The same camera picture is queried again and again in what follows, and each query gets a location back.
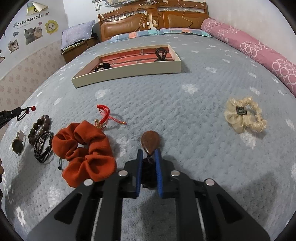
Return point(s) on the cream satin scrunchie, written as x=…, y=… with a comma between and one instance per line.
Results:
x=244, y=113

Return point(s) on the brown teardrop hair clip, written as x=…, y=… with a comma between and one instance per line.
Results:
x=150, y=141

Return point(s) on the rust orange scrunchie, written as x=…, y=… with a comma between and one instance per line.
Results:
x=88, y=151

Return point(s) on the brown wooden headboard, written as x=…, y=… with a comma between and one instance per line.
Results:
x=147, y=15

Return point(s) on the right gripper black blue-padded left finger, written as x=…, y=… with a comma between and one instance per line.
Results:
x=93, y=210

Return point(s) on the pink rolled quilt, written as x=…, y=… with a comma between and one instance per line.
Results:
x=275, y=62

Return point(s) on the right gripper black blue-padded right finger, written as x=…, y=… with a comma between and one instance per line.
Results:
x=204, y=210

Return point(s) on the cat wall stickers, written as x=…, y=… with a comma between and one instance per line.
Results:
x=27, y=34

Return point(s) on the black hair claw clip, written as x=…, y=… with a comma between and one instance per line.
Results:
x=161, y=54

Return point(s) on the black flower hair accessory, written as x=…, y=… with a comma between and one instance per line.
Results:
x=102, y=66

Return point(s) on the brown wooden nightstand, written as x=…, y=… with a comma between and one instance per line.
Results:
x=75, y=50

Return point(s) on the striped pillow right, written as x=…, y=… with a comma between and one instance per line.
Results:
x=197, y=32

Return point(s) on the cream tray with red lining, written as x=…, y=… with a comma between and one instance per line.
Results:
x=130, y=62

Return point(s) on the lavender dotted cushion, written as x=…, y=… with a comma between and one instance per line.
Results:
x=77, y=34

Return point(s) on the grey patterned bedspread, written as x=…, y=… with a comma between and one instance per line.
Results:
x=186, y=109

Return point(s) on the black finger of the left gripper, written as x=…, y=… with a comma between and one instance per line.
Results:
x=18, y=113

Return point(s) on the striped pillow left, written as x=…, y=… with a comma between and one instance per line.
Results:
x=132, y=35

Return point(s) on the striped pillow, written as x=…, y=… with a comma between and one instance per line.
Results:
x=132, y=35
x=197, y=32

